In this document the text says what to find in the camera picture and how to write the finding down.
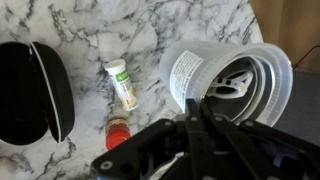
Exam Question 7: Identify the white tube green label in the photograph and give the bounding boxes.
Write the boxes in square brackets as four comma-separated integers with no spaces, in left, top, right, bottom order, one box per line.
[104,59,138,111]

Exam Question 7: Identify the translucent plastic cups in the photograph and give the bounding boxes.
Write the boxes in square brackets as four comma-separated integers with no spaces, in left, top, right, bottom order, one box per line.
[160,40,293,126]

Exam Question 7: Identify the small red cap bottle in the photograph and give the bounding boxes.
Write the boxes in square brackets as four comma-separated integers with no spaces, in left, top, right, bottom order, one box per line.
[106,117,131,150]

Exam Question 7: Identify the black glasses case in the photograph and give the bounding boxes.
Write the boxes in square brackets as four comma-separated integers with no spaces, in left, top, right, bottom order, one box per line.
[0,42,75,146]

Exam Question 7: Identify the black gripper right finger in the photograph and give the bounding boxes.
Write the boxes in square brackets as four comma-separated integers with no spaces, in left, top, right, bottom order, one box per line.
[200,101,277,180]

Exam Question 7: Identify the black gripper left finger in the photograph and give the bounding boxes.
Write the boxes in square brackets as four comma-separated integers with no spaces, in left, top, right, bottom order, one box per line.
[186,99,217,180]

